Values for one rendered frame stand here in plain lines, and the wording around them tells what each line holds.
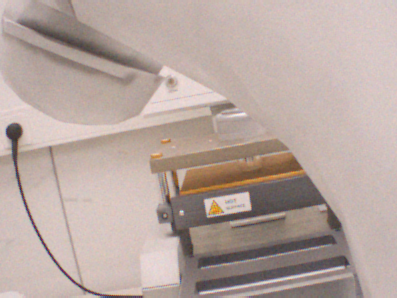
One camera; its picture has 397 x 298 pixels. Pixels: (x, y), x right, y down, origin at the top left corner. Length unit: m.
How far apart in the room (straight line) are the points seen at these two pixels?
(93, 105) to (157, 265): 0.50
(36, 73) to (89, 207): 1.13
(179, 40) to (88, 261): 1.33
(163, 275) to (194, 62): 0.65
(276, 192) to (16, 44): 0.58
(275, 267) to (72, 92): 0.42
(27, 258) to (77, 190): 0.21
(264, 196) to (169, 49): 0.69
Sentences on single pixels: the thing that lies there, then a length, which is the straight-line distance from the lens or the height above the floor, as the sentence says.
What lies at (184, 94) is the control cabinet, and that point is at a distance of 1.06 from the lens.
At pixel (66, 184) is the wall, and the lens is 1.44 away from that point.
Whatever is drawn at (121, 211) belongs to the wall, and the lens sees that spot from 1.43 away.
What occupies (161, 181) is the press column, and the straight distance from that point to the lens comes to 0.87.
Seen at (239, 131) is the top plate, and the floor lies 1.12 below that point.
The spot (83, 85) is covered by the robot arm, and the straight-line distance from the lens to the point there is 0.31.
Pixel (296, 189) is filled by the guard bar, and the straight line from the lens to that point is 0.85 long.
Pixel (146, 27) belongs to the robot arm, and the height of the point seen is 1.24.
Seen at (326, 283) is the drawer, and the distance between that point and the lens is 0.59.
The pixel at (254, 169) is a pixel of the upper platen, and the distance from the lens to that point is 0.93.
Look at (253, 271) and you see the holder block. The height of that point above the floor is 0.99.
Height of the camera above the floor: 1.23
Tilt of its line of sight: 8 degrees down
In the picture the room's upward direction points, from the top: 11 degrees counter-clockwise
